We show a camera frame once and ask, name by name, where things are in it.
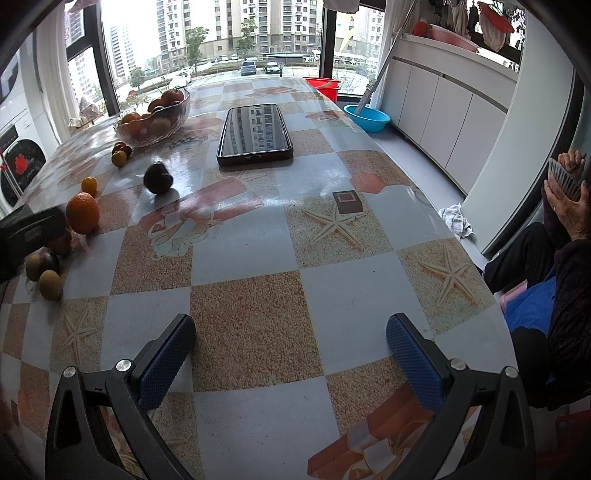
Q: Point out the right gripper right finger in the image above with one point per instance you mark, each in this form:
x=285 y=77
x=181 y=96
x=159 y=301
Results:
x=502 y=445

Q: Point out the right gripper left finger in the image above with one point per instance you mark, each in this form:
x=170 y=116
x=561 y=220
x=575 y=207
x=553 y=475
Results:
x=78 y=444

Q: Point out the yellow-green kiwi fruit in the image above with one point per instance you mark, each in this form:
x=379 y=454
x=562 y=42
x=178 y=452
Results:
x=50 y=285

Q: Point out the large orange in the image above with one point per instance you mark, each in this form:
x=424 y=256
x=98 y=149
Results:
x=82 y=213

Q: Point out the small orange mandarin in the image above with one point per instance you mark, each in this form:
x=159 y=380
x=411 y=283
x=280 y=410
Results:
x=89 y=185

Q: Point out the dark plum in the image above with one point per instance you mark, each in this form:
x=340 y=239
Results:
x=157 y=180

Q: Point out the person's hand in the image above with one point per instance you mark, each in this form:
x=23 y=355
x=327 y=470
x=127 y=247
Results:
x=574 y=215

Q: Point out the small yellow fruit near bowl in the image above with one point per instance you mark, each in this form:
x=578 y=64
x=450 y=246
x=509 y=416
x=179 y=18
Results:
x=119 y=158

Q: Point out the red fruit near bowl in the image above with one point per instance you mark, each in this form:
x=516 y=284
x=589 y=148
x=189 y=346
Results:
x=121 y=146

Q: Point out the washing machine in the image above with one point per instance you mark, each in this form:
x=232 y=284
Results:
x=22 y=153

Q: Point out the glass fruit bowl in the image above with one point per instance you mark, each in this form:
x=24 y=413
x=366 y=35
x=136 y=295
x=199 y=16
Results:
x=165 y=116

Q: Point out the white rag on floor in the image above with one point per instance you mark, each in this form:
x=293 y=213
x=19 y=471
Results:
x=455 y=220

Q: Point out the black smartphone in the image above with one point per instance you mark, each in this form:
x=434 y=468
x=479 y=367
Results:
x=254 y=134

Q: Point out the red plastic bucket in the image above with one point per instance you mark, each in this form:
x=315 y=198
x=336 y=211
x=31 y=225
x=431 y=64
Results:
x=326 y=86

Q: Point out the white cabinet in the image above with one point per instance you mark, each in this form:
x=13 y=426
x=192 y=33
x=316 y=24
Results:
x=450 y=102

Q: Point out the blue plastic basin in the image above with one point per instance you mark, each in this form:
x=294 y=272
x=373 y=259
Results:
x=369 y=119

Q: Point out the pink basin on cabinet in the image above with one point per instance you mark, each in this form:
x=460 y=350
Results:
x=449 y=37

